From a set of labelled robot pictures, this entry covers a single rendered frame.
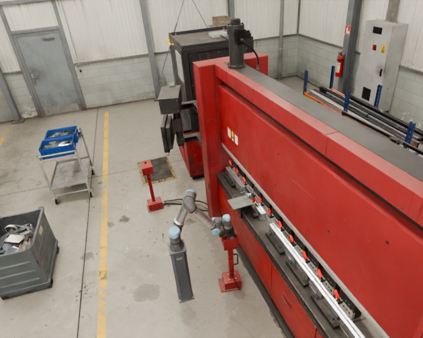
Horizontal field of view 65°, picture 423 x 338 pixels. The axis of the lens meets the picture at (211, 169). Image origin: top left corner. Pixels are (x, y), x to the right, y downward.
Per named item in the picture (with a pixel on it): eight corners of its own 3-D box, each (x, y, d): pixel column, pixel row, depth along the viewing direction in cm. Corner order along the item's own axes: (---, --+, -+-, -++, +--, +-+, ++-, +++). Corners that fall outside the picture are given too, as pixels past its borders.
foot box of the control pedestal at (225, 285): (217, 279, 399) (217, 272, 393) (238, 275, 402) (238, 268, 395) (221, 292, 382) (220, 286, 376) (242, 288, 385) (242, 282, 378)
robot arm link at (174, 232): (168, 243, 333) (166, 233, 326) (171, 234, 345) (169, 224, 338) (180, 244, 332) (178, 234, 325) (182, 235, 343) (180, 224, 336)
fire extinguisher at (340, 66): (332, 75, 795) (335, 51, 766) (339, 74, 798) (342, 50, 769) (336, 77, 780) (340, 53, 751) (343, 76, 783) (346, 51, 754)
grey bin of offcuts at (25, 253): (15, 255, 459) (-6, 216, 421) (60, 245, 470) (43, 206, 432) (0, 303, 393) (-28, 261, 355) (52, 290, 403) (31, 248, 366)
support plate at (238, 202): (227, 200, 368) (227, 200, 367) (248, 194, 374) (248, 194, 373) (233, 210, 353) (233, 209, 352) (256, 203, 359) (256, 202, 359)
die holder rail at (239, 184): (225, 173, 438) (225, 167, 433) (229, 172, 439) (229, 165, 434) (240, 193, 397) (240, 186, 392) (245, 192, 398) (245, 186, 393)
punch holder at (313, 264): (305, 263, 271) (307, 249, 262) (315, 260, 273) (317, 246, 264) (316, 277, 258) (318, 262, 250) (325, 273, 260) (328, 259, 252)
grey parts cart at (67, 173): (60, 178, 628) (43, 133, 578) (95, 172, 640) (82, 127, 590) (54, 206, 553) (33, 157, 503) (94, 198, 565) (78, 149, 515)
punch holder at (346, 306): (337, 303, 238) (340, 288, 229) (346, 299, 240) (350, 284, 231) (350, 320, 226) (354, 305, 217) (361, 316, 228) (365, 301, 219)
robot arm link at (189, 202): (186, 201, 303) (222, 233, 319) (188, 194, 312) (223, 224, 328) (178, 208, 308) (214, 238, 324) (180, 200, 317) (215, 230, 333)
